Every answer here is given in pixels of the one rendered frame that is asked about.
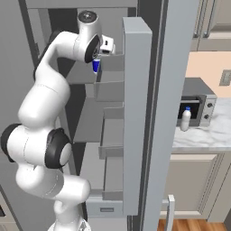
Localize grey wall socket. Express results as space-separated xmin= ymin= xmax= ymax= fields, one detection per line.
xmin=218 ymin=69 xmax=231 ymax=88

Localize plain grey appliance door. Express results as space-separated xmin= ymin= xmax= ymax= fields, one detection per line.
xmin=0 ymin=0 xmax=41 ymax=231

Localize beige wall cupboards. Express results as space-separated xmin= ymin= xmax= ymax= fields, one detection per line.
xmin=189 ymin=0 xmax=231 ymax=52

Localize white water bottle blue cap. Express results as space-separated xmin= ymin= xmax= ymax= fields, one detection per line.
xmin=180 ymin=106 xmax=193 ymax=133

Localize grey fridge drawer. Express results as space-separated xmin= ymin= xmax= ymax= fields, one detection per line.
xmin=85 ymin=195 xmax=125 ymax=218

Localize beige cupboard with dark handle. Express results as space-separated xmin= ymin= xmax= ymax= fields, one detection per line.
xmin=0 ymin=188 xmax=20 ymax=231

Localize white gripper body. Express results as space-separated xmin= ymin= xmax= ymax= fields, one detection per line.
xmin=101 ymin=42 xmax=117 ymax=56

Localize grey fridge freezer body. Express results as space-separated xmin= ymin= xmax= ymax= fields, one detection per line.
xmin=18 ymin=0 xmax=143 ymax=231

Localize beige base cupboards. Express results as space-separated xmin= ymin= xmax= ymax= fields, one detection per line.
xmin=161 ymin=151 xmax=231 ymax=224

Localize silver toaster oven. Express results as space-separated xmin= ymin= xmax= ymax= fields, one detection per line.
xmin=176 ymin=77 xmax=218 ymax=129

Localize white door handle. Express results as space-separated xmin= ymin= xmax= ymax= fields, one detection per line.
xmin=166 ymin=194 xmax=176 ymax=231

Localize grey door with shelf bins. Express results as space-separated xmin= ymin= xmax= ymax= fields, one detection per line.
xmin=85 ymin=0 xmax=201 ymax=231

